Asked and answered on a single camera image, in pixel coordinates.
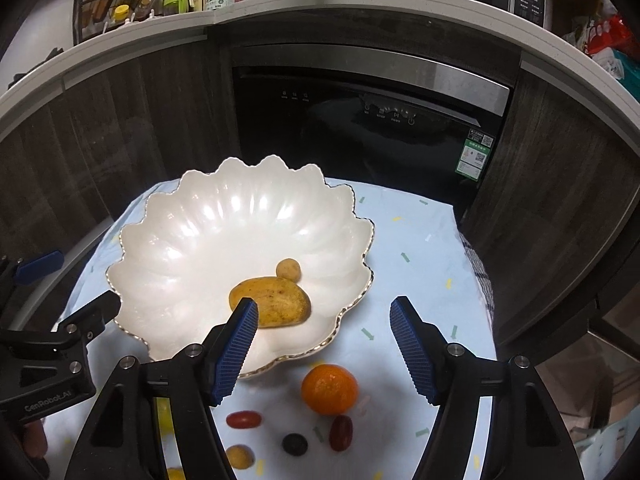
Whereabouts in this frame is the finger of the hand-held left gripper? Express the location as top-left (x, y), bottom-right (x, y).
top-left (56, 291), bottom-right (123, 348)
top-left (0, 251), bottom-right (64, 287)

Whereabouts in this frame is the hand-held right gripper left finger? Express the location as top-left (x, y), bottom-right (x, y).
top-left (64, 296), bottom-right (260, 480)

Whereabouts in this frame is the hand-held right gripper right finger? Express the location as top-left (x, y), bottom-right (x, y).
top-left (389, 295), bottom-right (586, 480)

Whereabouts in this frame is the yellow-brown mango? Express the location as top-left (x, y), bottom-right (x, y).
top-left (228, 276), bottom-right (312, 329)

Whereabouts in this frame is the white scalloped bowl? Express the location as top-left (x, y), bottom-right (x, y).
top-left (105, 155), bottom-right (375, 380)

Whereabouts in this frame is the person's left hand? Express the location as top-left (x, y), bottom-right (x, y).
top-left (19, 419), bottom-right (49, 462)

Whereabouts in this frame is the red cherry tomato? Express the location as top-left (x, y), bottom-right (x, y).
top-left (226, 410), bottom-right (263, 429)

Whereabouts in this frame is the light blue patterned tablecloth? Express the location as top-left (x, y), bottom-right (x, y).
top-left (52, 175), bottom-right (496, 480)

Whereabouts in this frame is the orange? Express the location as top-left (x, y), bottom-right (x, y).
top-left (301, 364), bottom-right (359, 416)

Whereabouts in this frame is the checkered cloth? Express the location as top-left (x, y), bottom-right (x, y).
top-left (462, 232), bottom-right (496, 326)

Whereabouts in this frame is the dark red date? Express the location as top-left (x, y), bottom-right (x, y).
top-left (328, 414), bottom-right (354, 452)

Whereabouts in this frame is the dark grape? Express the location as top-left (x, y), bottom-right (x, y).
top-left (281, 433), bottom-right (309, 456)

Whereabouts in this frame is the dark wood cabinet door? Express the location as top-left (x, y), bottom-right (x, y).
top-left (460, 60), bottom-right (640, 346)
top-left (0, 30), bottom-right (241, 311)

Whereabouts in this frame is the black built-in dishwasher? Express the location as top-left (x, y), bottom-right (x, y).
top-left (229, 42), bottom-right (511, 221)

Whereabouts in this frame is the white kitchen counter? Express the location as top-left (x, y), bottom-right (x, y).
top-left (0, 0), bottom-right (640, 146)

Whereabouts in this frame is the teal packet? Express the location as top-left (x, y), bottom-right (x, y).
top-left (607, 50), bottom-right (637, 81)

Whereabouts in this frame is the red snack packet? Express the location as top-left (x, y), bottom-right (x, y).
top-left (587, 15), bottom-right (633, 56)

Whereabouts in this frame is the black wire spice rack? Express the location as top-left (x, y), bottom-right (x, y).
top-left (72, 0), bottom-right (168, 43)

